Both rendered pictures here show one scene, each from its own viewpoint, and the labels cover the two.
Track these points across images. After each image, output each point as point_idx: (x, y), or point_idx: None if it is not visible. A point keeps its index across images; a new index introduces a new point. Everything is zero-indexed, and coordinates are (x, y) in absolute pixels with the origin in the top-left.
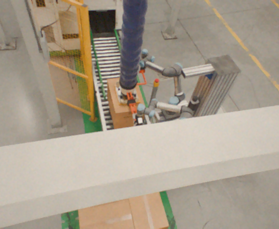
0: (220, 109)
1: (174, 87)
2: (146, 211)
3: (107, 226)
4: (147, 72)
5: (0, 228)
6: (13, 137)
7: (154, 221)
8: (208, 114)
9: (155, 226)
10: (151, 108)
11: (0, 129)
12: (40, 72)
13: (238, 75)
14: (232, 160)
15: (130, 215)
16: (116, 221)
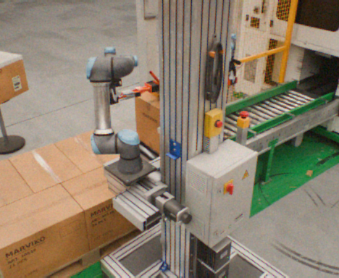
0: (229, 161)
1: None
2: (17, 217)
3: None
4: (338, 184)
5: (6, 156)
6: (113, 124)
7: (0, 231)
8: (177, 127)
9: None
10: (114, 56)
11: (117, 115)
12: (140, 35)
13: (194, 7)
14: None
15: (6, 203)
16: None
